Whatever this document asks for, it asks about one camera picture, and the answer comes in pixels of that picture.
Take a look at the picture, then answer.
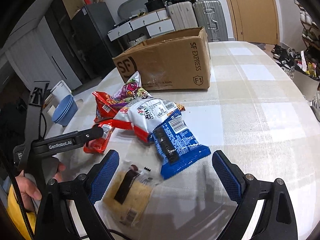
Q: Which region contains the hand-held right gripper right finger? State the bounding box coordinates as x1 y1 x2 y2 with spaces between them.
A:
212 150 299 240

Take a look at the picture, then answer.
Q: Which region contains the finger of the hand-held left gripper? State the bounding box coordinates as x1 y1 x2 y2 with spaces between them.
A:
75 126 105 148

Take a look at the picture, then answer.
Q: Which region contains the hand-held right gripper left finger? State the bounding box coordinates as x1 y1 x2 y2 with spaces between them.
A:
34 149 120 240

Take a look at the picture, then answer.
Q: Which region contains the small red snack packet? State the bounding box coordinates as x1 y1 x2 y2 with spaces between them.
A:
83 119 116 154

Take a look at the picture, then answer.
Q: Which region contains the clear biscuit packet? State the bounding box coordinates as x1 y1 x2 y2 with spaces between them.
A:
102 159 163 227

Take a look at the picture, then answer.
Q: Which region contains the blue cookie packet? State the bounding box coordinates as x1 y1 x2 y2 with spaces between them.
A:
148 116 212 180

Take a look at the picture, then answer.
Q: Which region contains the purple cartoon snack packet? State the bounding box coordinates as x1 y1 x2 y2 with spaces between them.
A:
114 71 153 105

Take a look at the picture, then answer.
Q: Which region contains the white red chip packet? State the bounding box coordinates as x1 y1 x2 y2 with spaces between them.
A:
113 97 182 143

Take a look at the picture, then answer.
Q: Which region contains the brown cardboard box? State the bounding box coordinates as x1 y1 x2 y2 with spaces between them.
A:
112 27 212 92

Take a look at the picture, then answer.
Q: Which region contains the person's left forearm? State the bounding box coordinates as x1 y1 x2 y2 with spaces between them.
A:
6 182 38 240

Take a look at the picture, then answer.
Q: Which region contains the person's left hand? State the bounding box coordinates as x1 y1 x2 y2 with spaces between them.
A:
15 164 67 212

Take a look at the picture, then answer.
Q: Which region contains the stack of blue bowls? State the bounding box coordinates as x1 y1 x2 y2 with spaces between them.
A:
52 95 78 127

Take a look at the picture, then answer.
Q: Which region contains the black refrigerator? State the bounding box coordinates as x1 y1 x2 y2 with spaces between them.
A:
70 2 120 80

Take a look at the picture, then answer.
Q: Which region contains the dark tall cabinet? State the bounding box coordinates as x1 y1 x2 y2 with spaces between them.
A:
45 0 85 85

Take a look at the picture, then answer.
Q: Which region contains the woven laundry basket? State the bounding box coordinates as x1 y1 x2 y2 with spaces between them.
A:
129 34 148 47

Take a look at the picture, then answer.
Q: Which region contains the white trash bin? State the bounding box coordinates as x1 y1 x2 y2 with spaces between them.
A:
292 50 320 100

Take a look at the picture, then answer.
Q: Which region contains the white drawer desk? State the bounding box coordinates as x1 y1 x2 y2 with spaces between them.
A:
107 9 175 50

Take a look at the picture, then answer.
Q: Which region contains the grey oval mirror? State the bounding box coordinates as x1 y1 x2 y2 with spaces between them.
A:
117 0 150 20

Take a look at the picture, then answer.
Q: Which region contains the cluster of scattered shoes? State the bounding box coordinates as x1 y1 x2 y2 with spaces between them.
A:
271 44 320 123

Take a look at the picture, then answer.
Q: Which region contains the brown cardboard sheet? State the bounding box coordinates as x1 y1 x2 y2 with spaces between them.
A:
59 0 80 20

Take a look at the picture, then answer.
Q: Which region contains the black storage box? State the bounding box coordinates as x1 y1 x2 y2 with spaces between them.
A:
145 0 167 12

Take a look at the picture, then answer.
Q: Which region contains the beige suitcase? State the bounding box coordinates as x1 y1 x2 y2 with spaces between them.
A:
166 1 199 32

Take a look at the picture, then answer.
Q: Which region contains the silver suitcase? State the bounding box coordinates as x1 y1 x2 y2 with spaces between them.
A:
192 0 228 42

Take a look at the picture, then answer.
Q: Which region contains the wooden door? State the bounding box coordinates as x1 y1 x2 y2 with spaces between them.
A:
220 0 279 45

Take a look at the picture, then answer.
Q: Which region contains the wooden shoe rack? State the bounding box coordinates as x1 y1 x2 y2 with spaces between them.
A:
294 0 320 53

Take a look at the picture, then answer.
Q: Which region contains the black braided cable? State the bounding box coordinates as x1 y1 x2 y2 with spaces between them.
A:
10 165 35 240

